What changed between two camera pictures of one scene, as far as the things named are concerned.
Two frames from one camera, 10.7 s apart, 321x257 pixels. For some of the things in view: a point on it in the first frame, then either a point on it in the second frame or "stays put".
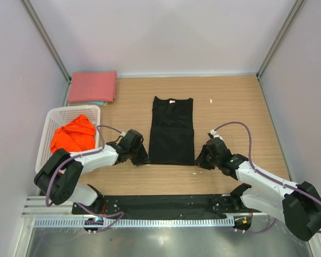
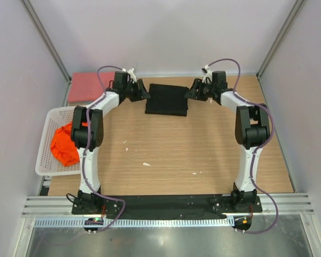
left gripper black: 143,157 → 141,92
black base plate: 193,206 stays put
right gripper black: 200,161 → 197,85
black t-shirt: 172,132 → 167,99
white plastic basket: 57,117 stays put
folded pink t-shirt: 92,86 stays put
